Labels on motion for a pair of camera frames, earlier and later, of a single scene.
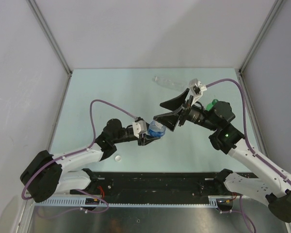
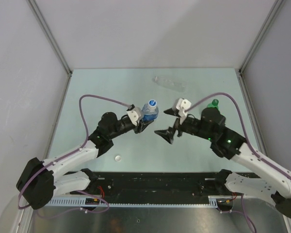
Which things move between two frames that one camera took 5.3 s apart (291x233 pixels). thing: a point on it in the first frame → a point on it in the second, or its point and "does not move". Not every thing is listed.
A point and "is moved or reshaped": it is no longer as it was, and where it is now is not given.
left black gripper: (146, 139) → (141, 125)
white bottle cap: (158, 124) is moved or reshaped
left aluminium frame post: (52, 38) does not move
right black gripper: (170, 120) → (168, 134)
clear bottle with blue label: (156, 129) → (150, 111)
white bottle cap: (118, 158) does not move
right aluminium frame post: (276, 5) does not move
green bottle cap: (215, 102) does not move
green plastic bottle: (209, 106) does not move
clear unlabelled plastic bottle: (172, 84) does not move
